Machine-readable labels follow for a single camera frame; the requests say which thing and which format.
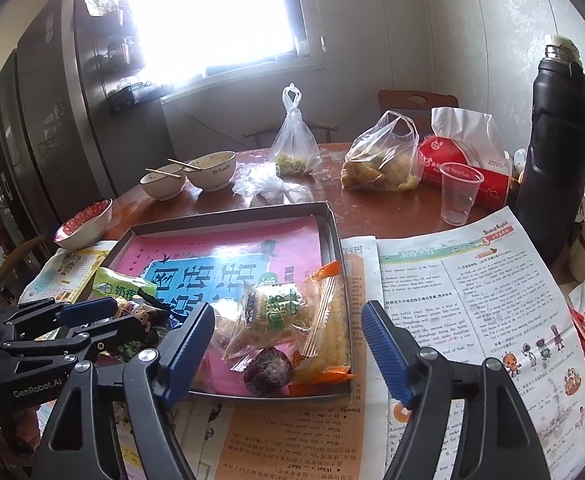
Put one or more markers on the white text newspaper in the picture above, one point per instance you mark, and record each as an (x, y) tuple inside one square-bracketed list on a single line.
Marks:
[(497, 300)]

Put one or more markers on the wooden chair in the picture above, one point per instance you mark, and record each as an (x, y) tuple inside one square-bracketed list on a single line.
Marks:
[(417, 102), (17, 260)]

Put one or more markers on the large beige bowl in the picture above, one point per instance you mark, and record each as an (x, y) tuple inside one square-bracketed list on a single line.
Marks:
[(211, 172)]

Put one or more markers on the black thermos bottle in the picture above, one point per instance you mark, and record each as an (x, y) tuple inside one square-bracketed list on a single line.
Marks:
[(552, 160)]

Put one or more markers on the dark purple snack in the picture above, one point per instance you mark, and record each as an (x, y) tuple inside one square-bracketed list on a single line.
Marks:
[(270, 372)]

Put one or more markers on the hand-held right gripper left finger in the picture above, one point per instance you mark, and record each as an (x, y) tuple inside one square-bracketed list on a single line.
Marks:
[(187, 350)]

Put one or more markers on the clear plastic cup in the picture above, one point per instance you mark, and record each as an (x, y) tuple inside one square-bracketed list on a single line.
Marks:
[(460, 195)]

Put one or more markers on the window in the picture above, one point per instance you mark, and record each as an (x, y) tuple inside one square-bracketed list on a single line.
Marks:
[(212, 10)]

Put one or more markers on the colourful cartoon newspaper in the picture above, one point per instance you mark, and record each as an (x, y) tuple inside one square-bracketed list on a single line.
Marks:
[(67, 270)]

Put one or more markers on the green snack packet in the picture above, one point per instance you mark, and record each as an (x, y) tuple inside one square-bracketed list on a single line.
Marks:
[(117, 287)]

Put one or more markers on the clear cake packet green label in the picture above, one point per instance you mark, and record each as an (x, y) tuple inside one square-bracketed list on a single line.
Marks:
[(272, 320)]

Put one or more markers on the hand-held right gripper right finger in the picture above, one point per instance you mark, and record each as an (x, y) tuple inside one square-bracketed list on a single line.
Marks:
[(387, 355)]

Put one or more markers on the crumpled clear plastic bag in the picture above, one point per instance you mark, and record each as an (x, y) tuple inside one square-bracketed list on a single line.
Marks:
[(272, 185)]

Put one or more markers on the yellow brown striped snack packet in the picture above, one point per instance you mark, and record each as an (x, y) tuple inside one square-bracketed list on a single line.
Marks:
[(142, 317)]

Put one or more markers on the shallow grey box pink lining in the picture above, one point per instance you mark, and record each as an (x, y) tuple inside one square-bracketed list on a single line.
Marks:
[(222, 245)]

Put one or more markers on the red tissue pack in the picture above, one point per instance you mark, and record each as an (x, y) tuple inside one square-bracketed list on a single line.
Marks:
[(472, 160)]

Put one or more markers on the orange page newspaper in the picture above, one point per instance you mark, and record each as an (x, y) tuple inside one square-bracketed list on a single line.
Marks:
[(297, 435)]

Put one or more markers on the dark refrigerator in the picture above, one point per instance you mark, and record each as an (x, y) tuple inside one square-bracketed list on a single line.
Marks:
[(47, 110)]

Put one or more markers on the orange cracker packet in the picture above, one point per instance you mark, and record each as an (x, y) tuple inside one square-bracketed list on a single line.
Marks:
[(330, 330)]

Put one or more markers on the red patterned bowl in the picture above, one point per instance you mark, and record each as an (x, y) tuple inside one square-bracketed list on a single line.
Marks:
[(82, 227)]

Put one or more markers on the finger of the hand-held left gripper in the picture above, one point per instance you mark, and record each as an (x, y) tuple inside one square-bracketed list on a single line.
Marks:
[(112, 335), (87, 310)]

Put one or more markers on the chopstick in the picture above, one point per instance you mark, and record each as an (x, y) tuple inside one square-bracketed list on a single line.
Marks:
[(185, 164), (162, 173)]

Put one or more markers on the knotted clear plastic bag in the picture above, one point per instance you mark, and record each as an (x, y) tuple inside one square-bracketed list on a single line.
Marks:
[(295, 150)]

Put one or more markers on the plastic bag with yellow food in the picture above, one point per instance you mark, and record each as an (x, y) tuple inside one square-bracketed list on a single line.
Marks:
[(380, 165)]

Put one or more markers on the small beige bowl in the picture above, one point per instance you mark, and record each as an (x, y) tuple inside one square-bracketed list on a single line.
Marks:
[(162, 187)]

